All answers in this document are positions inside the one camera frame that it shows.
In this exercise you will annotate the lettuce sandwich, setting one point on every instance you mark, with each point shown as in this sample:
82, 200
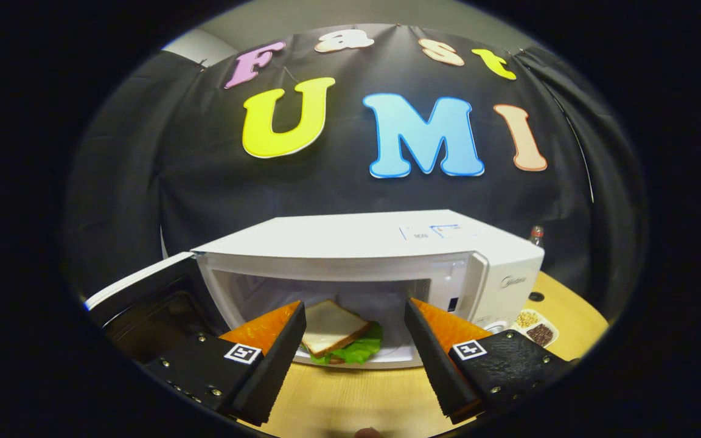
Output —
332, 325

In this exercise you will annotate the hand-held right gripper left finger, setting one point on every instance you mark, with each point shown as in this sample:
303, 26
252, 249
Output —
277, 365

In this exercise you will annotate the white divided dish of beans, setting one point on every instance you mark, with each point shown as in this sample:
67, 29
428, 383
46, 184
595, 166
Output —
539, 334

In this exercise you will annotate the white microwave oven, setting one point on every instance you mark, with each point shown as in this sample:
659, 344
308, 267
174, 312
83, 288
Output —
356, 237

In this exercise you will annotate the clear plastic water bottle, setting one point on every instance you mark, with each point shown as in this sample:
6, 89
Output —
537, 234

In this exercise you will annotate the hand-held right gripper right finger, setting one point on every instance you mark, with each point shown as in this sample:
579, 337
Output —
432, 371

